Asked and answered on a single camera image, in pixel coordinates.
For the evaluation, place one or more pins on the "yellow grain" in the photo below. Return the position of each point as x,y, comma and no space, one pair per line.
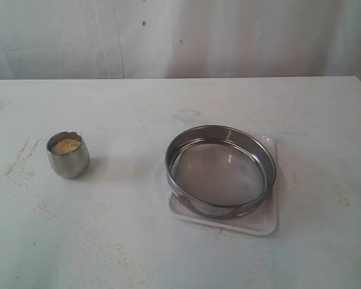
65,146

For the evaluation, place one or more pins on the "stainless steel cup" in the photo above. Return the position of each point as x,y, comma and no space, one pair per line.
69,165

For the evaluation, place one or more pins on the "white square plastic tray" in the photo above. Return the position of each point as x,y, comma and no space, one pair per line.
261,221

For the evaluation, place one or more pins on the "round stainless steel sieve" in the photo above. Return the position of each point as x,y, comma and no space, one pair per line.
219,172

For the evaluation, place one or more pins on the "white backdrop curtain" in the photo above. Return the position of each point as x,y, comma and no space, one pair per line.
163,39

